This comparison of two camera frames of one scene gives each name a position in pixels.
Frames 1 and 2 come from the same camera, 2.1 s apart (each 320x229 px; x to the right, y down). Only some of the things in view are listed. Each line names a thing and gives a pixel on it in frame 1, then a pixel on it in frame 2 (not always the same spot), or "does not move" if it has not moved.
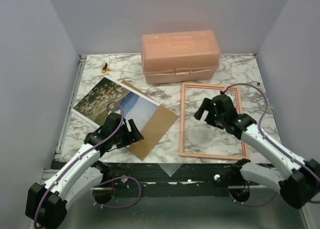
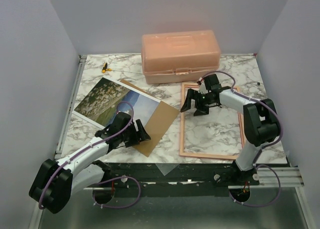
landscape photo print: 93,105 does not move
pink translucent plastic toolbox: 180,56 does not move
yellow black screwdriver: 105,69 does not move
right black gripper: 205,105 -> 191,94
